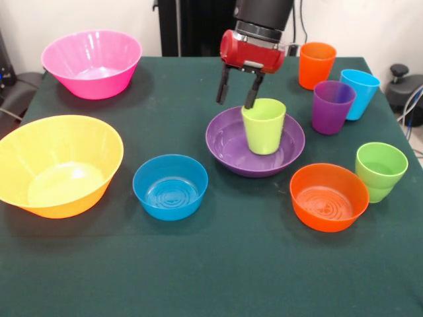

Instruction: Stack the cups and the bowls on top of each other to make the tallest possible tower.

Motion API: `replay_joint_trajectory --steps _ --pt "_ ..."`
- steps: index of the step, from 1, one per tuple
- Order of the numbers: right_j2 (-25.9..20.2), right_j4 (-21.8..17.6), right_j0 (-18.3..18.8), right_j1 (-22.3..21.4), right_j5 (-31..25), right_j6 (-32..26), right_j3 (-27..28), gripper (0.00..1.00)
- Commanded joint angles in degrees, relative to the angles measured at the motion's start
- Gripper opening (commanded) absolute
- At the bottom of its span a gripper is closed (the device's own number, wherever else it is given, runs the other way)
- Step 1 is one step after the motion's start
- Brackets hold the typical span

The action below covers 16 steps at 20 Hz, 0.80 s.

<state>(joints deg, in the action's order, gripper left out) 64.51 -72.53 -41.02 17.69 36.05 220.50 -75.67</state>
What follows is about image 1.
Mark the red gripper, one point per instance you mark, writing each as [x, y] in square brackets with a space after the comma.
[254, 54]

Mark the lime yellow cup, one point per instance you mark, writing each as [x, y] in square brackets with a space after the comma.
[264, 135]

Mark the purple bowl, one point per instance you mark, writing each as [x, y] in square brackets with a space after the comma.
[231, 155]

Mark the black computer tower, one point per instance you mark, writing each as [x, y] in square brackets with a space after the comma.
[5, 66]

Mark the black power adapter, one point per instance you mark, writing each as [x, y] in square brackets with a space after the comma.
[293, 49]

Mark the orange cup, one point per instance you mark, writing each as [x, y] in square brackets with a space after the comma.
[314, 71]

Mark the purple cup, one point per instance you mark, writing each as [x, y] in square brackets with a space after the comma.
[330, 119]

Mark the blue cup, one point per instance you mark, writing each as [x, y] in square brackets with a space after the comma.
[361, 95]

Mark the small blue bowl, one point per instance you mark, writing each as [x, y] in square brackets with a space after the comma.
[170, 211]

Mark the small orange bowl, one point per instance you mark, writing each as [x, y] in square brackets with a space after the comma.
[327, 223]

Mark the green cup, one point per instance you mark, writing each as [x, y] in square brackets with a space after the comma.
[381, 158]
[380, 195]

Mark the black equipment with knob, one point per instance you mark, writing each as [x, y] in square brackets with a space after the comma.
[404, 89]

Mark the dark green tablecloth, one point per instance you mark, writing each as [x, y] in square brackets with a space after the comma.
[231, 264]

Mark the large pink bowl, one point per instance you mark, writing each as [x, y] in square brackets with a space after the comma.
[66, 56]

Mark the large orange yellow bowl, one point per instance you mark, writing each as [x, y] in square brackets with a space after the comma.
[49, 142]

